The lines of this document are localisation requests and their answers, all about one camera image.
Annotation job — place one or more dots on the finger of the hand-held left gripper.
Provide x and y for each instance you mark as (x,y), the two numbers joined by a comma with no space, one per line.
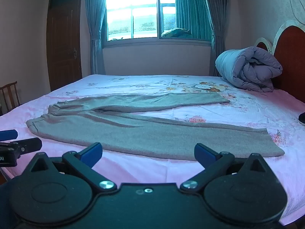
(8,135)
(28,145)

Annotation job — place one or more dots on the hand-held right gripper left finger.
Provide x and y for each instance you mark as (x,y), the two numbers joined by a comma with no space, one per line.
(91,153)

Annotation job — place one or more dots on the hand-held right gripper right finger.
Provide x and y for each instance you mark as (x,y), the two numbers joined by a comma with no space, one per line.
(205,153)

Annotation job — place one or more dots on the grey pants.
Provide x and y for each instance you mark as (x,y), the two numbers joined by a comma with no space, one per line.
(133,131)

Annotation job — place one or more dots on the wooden chair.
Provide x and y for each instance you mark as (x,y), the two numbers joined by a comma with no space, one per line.
(10,96)

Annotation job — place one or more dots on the bed with pink floral sheet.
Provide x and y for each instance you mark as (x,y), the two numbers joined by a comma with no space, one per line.
(238,114)

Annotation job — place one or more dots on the rolled grey duvet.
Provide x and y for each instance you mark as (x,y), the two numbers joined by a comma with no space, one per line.
(250,68)

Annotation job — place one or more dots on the dark object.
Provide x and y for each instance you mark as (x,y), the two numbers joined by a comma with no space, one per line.
(302,118)

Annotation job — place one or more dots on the brown wooden door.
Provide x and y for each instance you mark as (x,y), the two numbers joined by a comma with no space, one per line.
(64,40)

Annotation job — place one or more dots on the bundle on window sill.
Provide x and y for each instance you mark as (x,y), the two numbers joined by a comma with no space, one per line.
(176,33)

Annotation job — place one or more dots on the red wooden headboard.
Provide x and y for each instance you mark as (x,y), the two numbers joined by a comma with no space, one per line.
(289,59)

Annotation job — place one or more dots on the window with grey frame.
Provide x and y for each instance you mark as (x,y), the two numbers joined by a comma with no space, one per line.
(143,12)

